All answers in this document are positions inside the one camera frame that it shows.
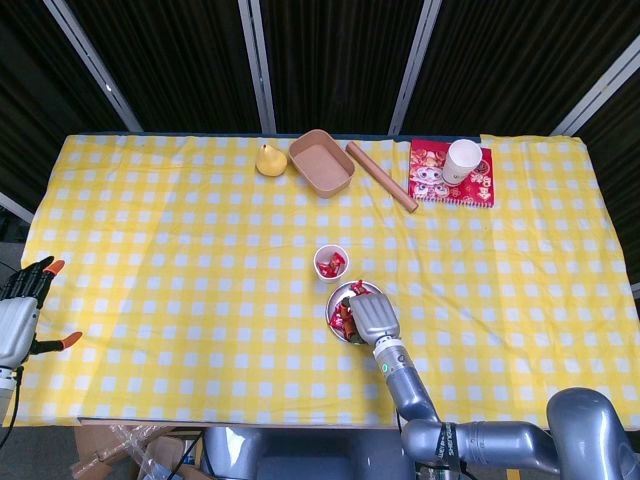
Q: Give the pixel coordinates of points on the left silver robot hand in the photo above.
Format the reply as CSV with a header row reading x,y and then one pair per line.
x,y
17,327

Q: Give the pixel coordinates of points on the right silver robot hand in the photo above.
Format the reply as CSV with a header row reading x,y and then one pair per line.
x,y
375,317

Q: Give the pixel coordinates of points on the yellow pear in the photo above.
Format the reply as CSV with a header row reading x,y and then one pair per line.
x,y
271,164

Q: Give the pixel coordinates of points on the red spiral notebook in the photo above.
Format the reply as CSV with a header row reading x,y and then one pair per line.
x,y
425,180

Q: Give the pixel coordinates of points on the grey robot torso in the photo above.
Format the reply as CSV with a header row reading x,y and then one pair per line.
x,y
310,460

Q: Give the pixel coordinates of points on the silver metal frame post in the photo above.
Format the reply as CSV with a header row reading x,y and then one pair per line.
x,y
15,207
415,65
600,85
90,60
257,65

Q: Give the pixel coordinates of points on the brown paper food box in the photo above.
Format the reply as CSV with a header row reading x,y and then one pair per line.
x,y
320,167

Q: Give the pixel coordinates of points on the white paper cup stack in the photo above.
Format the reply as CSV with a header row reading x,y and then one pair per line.
x,y
462,160

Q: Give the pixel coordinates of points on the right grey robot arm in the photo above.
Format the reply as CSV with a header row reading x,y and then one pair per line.
x,y
407,385

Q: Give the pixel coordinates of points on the single white paper cup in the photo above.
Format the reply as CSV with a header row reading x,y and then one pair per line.
x,y
322,252

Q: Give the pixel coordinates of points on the clear plastic wrap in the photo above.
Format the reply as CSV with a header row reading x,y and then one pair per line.
x,y
145,465

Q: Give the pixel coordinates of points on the black pleated curtain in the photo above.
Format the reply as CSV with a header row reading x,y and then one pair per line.
x,y
175,65

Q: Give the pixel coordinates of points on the round steel plate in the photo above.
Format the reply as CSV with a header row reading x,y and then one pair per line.
x,y
336,299

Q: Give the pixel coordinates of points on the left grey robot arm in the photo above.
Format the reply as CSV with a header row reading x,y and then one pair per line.
x,y
6,395

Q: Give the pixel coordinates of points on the brown cardboard box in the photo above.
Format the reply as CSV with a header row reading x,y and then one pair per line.
x,y
87,440

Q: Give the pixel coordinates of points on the yellow white checkered tablecloth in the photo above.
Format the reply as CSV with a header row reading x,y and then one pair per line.
x,y
200,250

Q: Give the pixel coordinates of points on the brown cardboard tube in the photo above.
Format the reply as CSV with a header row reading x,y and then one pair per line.
x,y
380,175

